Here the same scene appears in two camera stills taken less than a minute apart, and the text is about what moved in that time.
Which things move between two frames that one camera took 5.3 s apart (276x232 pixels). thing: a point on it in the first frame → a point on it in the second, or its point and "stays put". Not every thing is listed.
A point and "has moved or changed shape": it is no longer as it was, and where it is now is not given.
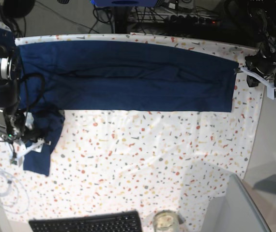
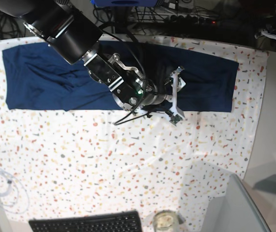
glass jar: x=166 y=221 stays put
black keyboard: x=123 y=222 stays put
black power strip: x=188 y=20 stays put
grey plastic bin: x=237 y=211 stays put
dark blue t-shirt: x=116 y=75 has moved or changed shape
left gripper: x=15 y=128 → x=156 y=93
